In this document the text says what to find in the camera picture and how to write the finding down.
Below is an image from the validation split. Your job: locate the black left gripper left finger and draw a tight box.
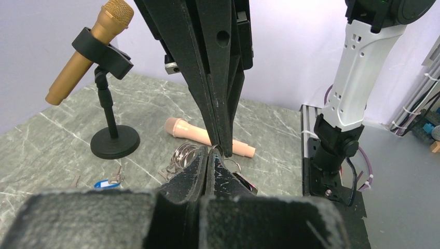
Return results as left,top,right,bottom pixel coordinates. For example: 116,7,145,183
1,146,209,248

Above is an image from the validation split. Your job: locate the silver key on blue tag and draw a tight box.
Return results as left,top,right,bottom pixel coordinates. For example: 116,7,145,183
108,165,125,184

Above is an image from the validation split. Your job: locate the blue key tag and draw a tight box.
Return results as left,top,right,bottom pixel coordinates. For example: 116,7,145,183
94,179,120,189

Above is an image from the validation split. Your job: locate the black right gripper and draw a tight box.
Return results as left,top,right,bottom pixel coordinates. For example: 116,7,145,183
135,1,253,157

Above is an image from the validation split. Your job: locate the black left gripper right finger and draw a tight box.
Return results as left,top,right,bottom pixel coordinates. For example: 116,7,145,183
198,148,350,249

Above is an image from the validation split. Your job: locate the pink toy microphone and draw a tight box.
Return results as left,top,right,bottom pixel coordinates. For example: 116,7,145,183
164,117,256,158

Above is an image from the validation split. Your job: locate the metal disc with keyrings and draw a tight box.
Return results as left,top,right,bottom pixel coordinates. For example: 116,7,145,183
158,143,198,181

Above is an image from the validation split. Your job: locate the pile of toy bricks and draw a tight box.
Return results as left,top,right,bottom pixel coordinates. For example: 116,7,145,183
411,108,439,153

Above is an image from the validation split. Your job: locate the black microphone stand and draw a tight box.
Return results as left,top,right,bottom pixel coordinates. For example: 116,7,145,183
72,27,140,160

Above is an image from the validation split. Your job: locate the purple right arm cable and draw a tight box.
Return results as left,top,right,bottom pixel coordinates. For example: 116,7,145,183
323,84,374,192

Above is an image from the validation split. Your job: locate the aluminium frame with cables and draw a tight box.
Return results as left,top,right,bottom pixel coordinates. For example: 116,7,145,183
390,34,440,136

